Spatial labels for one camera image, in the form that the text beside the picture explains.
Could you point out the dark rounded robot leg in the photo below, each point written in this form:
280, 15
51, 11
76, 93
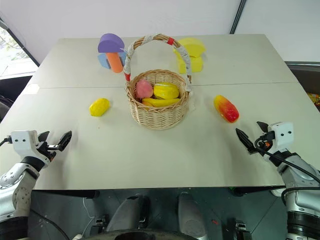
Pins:
127, 212
191, 215

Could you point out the dark bin with colourful items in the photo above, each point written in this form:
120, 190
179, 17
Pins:
306, 80

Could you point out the dark window frame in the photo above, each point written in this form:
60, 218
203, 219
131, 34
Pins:
22, 41

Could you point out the pink toy peach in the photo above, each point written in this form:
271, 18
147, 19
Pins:
143, 88

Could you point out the yellow toy banana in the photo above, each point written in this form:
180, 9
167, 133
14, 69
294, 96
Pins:
162, 102

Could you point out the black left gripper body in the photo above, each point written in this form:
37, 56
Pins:
47, 150

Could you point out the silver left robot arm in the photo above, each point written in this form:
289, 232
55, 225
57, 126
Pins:
17, 185

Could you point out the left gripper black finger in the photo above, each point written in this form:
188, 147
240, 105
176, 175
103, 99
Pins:
65, 140
43, 137

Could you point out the light blue foam block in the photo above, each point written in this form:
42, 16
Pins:
102, 60

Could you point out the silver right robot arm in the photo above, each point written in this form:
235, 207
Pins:
302, 200

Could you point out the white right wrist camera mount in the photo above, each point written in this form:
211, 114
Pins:
283, 136

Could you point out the purple half-round foam block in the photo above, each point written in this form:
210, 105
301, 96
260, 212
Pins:
110, 43

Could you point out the black slanted pole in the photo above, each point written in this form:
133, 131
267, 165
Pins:
237, 16

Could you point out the yellow toy lemon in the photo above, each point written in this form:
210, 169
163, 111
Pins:
99, 107

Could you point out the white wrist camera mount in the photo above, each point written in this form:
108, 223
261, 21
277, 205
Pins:
283, 136
23, 141

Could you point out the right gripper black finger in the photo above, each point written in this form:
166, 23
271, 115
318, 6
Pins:
246, 141
263, 127

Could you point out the yellow toy star fruit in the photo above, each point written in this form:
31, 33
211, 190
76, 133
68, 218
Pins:
166, 90

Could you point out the orange foam cylinder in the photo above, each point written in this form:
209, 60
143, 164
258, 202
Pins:
115, 62

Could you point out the red and yellow toy mango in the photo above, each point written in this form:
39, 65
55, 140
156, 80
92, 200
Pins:
227, 109

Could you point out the yellow rectangular foam block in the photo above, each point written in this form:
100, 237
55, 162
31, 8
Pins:
196, 64

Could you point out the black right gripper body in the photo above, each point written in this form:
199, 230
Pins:
266, 141

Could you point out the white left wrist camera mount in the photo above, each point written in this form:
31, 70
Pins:
23, 141

